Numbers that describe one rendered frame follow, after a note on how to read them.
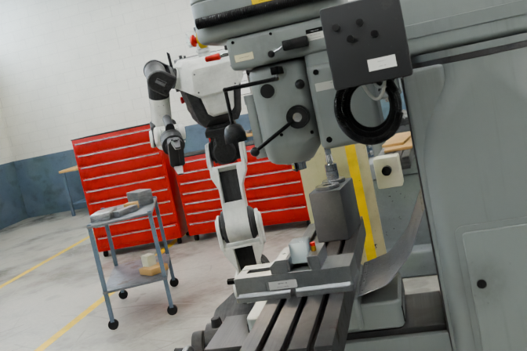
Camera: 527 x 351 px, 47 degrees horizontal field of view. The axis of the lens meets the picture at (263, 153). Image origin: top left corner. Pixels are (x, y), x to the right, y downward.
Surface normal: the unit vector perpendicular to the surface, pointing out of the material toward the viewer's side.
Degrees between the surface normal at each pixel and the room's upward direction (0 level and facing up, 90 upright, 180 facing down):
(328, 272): 90
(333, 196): 90
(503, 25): 90
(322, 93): 90
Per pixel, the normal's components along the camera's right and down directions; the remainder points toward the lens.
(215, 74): 0.33, 0.17
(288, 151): -0.09, 0.58
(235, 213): -0.11, -0.32
